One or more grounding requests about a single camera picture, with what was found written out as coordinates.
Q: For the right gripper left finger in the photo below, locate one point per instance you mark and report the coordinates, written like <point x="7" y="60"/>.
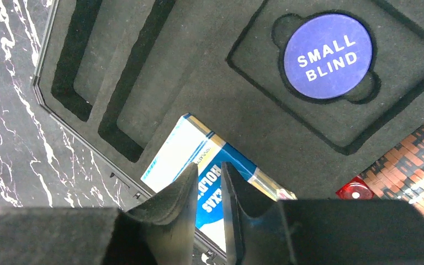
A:
<point x="167" y="219"/>

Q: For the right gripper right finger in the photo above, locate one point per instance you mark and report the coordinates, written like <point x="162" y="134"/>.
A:
<point x="258" y="229"/>

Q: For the purple small blind button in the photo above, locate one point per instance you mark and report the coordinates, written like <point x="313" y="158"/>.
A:
<point x="328" y="56"/>

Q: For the orange poker chip stack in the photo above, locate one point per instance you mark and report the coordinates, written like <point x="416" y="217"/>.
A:
<point x="399" y="174"/>

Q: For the blue white card box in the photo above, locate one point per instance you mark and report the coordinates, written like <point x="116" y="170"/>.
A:
<point x="191" y="141"/>

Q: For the red die in case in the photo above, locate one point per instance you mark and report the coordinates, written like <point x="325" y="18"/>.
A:
<point x="355" y="189"/>

